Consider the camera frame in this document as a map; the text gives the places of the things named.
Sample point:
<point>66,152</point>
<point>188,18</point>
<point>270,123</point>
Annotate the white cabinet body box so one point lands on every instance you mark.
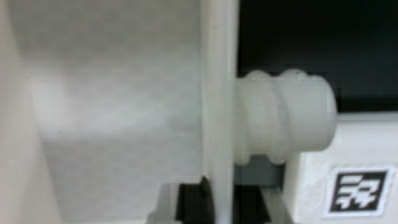
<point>116,107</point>

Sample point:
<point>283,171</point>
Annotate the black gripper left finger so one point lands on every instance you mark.
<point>185,204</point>

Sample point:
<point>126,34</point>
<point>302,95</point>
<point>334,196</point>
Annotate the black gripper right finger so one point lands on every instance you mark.
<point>258,205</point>

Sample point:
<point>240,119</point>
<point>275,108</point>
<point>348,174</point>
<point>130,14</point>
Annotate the white cabinet door panel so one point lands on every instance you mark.
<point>334,147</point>

